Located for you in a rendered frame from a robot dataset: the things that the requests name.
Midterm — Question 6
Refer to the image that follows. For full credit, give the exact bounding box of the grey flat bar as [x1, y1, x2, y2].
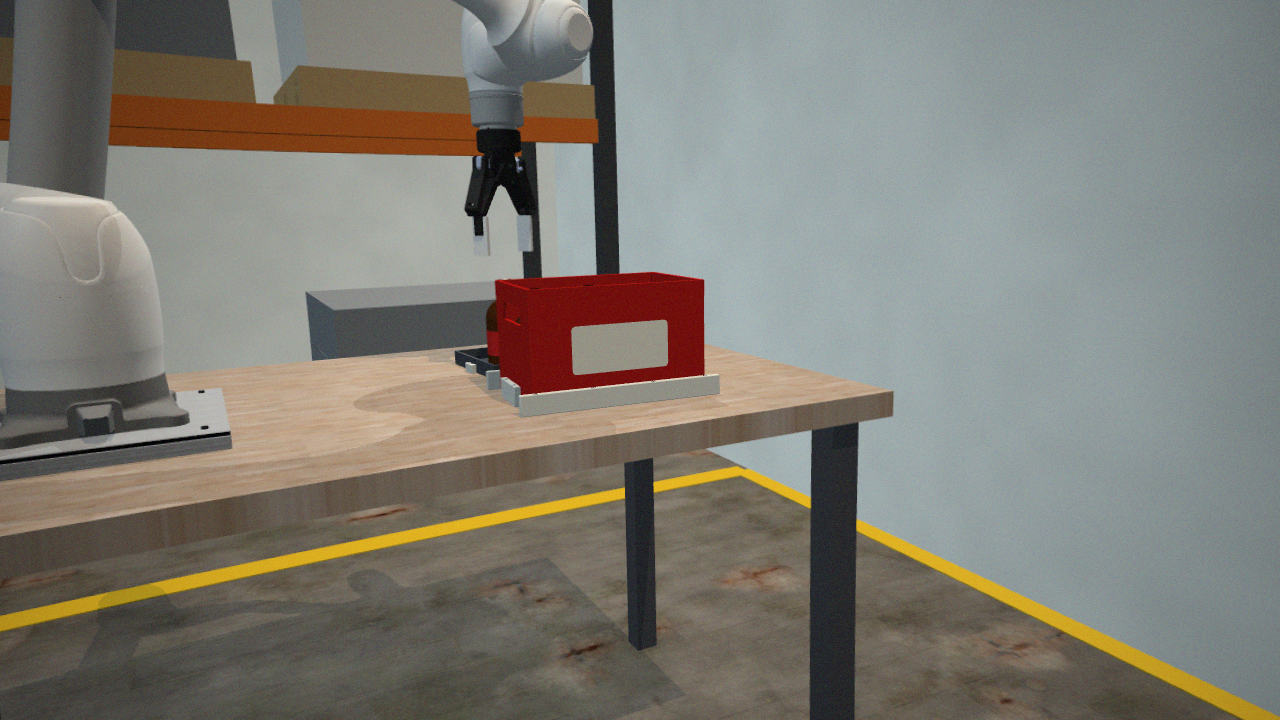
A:
[486, 370, 721, 418]

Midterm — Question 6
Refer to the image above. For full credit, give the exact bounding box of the red plastic crate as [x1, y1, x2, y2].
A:
[495, 272, 705, 395]

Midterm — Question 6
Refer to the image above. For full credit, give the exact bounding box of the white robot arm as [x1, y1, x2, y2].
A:
[0, 0, 593, 450]

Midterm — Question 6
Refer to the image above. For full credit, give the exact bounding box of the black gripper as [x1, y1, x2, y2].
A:
[465, 127, 538, 256]

